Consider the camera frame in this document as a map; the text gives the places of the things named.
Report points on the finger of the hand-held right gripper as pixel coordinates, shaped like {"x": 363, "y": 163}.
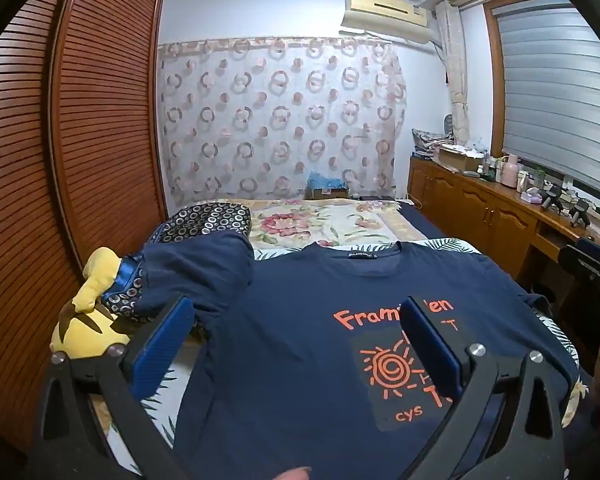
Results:
{"x": 580, "y": 260}

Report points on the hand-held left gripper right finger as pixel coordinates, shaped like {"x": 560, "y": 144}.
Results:
{"x": 432, "y": 347}

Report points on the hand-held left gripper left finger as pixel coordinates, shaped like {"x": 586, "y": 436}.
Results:
{"x": 162, "y": 347}

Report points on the navy printed T-shirt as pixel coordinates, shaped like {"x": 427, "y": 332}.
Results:
{"x": 290, "y": 360}

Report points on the person's left hand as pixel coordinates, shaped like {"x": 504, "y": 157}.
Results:
{"x": 292, "y": 474}

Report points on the black small tripod gadget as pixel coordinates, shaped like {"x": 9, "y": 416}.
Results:
{"x": 579, "y": 214}
{"x": 551, "y": 197}

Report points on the leaf print bed sheet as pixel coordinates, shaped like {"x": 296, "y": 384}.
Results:
{"x": 157, "y": 410}

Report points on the yellow plush toy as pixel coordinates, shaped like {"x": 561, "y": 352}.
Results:
{"x": 92, "y": 325}

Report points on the purple tissue pack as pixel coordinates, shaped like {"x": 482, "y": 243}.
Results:
{"x": 534, "y": 196}

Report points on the white cup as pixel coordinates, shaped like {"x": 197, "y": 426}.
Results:
{"x": 523, "y": 181}

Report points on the wooden cabinet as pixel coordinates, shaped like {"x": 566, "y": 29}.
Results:
{"x": 485, "y": 210}

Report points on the pink thermos jug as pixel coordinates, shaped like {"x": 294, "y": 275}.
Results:
{"x": 509, "y": 170}

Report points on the navy bed sheet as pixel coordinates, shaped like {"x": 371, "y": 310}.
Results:
{"x": 420, "y": 222}

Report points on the circle patterned dark pillow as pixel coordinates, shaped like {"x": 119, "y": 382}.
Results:
{"x": 205, "y": 220}

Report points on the open cardboard box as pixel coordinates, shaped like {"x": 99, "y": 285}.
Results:
{"x": 460, "y": 157}

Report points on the grey window blind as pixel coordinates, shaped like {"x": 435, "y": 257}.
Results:
{"x": 555, "y": 90}

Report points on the floral blanket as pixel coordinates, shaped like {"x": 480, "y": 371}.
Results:
{"x": 300, "y": 222}

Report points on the patterned fabric bag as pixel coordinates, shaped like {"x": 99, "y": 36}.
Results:
{"x": 430, "y": 140}

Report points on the blue item on box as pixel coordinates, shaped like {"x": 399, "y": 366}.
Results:
{"x": 325, "y": 185}

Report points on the brown louvered wardrobe door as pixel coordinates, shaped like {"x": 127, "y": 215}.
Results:
{"x": 110, "y": 110}
{"x": 15, "y": 210}

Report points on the beige fringed curtain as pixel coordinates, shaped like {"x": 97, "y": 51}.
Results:
{"x": 455, "y": 70}

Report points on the circle patterned sheer curtain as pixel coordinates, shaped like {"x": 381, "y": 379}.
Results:
{"x": 280, "y": 115}

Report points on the wall air conditioner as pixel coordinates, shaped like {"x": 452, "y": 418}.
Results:
{"x": 387, "y": 15}

